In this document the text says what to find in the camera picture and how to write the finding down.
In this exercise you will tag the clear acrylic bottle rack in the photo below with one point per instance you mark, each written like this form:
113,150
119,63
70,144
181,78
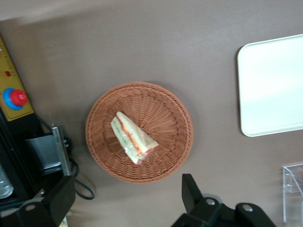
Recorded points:
293,189

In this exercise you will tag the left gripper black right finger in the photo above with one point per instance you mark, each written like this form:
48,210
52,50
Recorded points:
191,194

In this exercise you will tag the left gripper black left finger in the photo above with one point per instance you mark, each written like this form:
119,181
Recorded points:
64,196

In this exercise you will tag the yellow control panel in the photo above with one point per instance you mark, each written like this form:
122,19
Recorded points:
11,71

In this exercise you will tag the metal container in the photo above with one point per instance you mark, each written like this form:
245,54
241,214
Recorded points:
4,182

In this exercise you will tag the triangle sandwich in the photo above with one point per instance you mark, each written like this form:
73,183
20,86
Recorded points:
132,134

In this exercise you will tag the beige plastic tray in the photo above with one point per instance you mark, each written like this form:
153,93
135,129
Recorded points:
272,87

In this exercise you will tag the red emergency stop button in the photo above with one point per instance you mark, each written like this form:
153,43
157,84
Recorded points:
17,98

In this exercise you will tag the round brown wicker basket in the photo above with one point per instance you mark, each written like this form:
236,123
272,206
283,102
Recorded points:
163,113

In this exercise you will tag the black countertop appliance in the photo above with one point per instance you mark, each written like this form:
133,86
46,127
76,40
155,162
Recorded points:
35,153

